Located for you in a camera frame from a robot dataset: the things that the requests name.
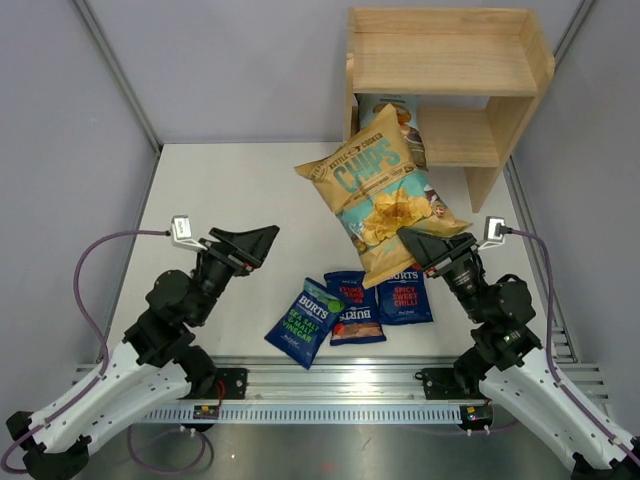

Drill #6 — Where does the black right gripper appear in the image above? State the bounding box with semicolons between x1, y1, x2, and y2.
398;227;488;323

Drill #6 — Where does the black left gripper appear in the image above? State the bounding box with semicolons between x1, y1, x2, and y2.
191;225;280;326

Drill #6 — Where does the blue sea salt vinegar bag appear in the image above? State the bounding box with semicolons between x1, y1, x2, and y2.
264;277;348;370

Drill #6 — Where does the large kettle cooked chips bag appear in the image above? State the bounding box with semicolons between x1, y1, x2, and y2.
294;104;471;288

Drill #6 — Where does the olive light-blue chips bag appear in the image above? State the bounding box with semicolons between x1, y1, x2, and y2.
356;93;428;170

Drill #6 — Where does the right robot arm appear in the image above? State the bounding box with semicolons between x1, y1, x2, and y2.
398;227;639;479

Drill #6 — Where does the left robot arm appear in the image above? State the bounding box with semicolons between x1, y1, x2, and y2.
1;216;280;479

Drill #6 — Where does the wooden two-tier shelf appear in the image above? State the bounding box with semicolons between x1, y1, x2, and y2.
343;7;555;213

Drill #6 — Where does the blue spicy sweet chilli bag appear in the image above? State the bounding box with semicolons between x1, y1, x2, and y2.
376;268;433;326

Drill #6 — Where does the blue upside-down Burts chilli bag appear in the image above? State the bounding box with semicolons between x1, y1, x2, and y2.
324;271;387;346

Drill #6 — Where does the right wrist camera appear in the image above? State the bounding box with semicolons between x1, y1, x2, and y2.
478;216;509;250

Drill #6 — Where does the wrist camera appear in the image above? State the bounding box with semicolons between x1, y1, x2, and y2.
170;215;206;251
478;216;509;250

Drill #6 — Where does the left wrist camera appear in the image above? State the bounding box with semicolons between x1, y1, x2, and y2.
170;215;206;251

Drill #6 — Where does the right aluminium frame post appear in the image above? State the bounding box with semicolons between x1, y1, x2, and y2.
504;1;600;362

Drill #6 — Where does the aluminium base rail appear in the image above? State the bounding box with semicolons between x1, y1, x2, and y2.
74;352;611;426

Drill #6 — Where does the aluminium corner frame post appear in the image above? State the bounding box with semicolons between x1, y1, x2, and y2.
70;0;163;158

